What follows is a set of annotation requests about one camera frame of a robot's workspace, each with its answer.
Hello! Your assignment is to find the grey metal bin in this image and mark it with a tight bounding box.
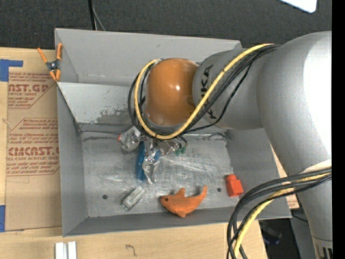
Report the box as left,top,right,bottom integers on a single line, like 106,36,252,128
54,28,293,237

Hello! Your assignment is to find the blue long plastic piece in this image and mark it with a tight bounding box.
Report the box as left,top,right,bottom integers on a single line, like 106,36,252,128
135,141,148,182

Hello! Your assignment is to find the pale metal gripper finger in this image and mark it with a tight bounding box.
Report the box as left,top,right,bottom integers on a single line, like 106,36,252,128
149,158,157,185
142,156,151,182

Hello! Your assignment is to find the orange toy dolphin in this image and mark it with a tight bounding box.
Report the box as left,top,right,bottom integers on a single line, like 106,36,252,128
159,185,209,219

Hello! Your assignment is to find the orange-red plastic block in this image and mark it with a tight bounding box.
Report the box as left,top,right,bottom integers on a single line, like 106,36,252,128
225,174,245,198

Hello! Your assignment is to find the clear plastic piece red tip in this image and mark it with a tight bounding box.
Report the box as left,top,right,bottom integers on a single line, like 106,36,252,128
118,126,142,153

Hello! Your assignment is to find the grey rectangular block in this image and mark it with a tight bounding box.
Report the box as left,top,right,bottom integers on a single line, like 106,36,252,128
121,185,147,212

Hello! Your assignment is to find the brown cardboard board red print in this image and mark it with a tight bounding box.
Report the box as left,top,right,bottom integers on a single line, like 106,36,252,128
0,46,63,233

